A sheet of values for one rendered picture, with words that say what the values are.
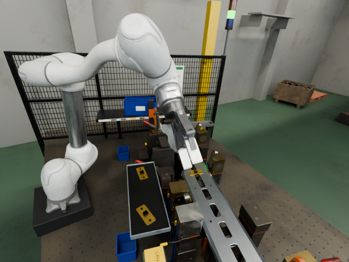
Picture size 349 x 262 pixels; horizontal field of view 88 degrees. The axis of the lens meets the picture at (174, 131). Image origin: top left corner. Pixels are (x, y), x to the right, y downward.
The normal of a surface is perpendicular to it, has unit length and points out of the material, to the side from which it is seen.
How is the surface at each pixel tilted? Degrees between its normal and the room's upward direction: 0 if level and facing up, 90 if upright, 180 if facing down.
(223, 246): 0
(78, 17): 90
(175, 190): 0
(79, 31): 90
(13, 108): 90
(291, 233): 0
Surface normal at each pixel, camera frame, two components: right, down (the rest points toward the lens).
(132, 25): -0.08, -0.18
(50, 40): 0.51, 0.44
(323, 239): 0.05, -0.87
